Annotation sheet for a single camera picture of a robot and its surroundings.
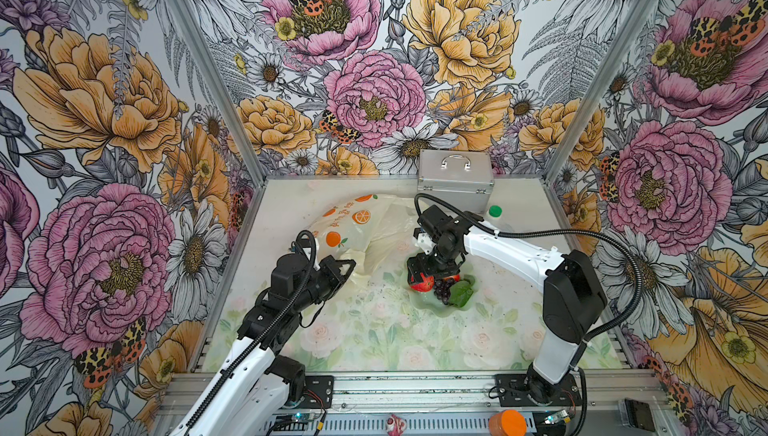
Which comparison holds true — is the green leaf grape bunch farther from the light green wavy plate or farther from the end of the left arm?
the end of the left arm

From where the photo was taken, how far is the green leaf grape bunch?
0.85 metres

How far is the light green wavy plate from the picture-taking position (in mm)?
850

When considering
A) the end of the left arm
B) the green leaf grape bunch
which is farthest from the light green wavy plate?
the end of the left arm
